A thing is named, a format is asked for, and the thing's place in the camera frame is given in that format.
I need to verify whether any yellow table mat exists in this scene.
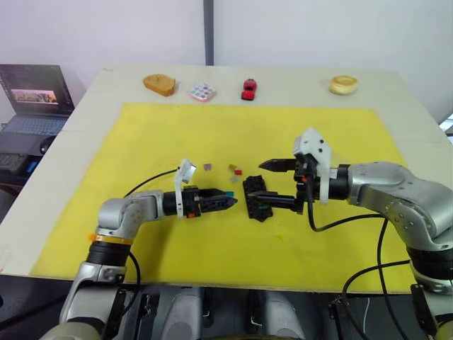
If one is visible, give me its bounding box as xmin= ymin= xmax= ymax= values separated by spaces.
xmin=28 ymin=102 xmax=420 ymax=295

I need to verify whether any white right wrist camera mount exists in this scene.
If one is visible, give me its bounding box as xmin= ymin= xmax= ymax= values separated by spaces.
xmin=292 ymin=127 xmax=334 ymax=207

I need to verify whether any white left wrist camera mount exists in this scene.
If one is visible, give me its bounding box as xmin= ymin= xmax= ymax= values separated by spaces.
xmin=173 ymin=159 xmax=198 ymax=220

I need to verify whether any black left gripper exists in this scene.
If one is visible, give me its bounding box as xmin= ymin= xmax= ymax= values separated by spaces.
xmin=183 ymin=185 xmax=239 ymax=217

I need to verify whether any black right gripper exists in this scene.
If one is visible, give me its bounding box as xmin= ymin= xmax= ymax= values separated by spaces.
xmin=247 ymin=152 xmax=320 ymax=216

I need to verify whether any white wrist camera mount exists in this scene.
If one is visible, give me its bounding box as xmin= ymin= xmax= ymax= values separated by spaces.
xmin=292 ymin=127 xmax=334 ymax=207
xmin=173 ymin=159 xmax=198 ymax=220

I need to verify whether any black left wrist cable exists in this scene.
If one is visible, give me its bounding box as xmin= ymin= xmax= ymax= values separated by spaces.
xmin=122 ymin=168 xmax=178 ymax=198

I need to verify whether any black fuse box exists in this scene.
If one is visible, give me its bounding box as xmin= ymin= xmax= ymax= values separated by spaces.
xmin=241 ymin=174 xmax=276 ymax=222

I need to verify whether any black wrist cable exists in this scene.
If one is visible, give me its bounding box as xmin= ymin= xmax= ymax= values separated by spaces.
xmin=304 ymin=176 xmax=412 ymax=340
xmin=122 ymin=168 xmax=178 ymax=198

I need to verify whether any black box with keypad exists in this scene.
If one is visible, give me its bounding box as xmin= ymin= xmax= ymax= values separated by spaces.
xmin=0 ymin=152 xmax=28 ymax=175

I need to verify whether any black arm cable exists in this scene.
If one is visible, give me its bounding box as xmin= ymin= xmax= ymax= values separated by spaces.
xmin=118 ymin=249 xmax=142 ymax=322
xmin=340 ymin=259 xmax=412 ymax=297

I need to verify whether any grey rounded robot leg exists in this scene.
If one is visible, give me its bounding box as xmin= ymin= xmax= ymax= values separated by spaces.
xmin=264 ymin=293 xmax=306 ymax=340
xmin=168 ymin=286 xmax=203 ymax=340

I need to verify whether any pink toy with coloured buttons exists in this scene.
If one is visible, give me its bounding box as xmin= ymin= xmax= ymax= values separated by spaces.
xmin=188 ymin=82 xmax=218 ymax=104

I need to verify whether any dark vertical wall post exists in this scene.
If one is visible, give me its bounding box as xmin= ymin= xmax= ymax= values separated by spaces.
xmin=203 ymin=0 xmax=215 ymax=67

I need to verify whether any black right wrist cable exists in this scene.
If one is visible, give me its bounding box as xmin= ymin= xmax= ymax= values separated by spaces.
xmin=304 ymin=176 xmax=412 ymax=340

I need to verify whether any red toy car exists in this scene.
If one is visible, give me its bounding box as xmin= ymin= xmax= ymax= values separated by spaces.
xmin=241 ymin=78 xmax=258 ymax=101

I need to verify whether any toy bread slice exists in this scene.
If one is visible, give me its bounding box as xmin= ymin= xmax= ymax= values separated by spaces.
xmin=142 ymin=73 xmax=177 ymax=98

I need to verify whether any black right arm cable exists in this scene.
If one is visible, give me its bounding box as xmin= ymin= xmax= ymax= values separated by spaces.
xmin=340 ymin=259 xmax=412 ymax=297

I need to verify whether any open black laptop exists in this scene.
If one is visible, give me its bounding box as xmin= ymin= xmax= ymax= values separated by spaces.
xmin=0 ymin=64 xmax=76 ymax=154

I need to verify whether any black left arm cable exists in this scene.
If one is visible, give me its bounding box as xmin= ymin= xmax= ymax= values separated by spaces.
xmin=118 ymin=249 xmax=142 ymax=322

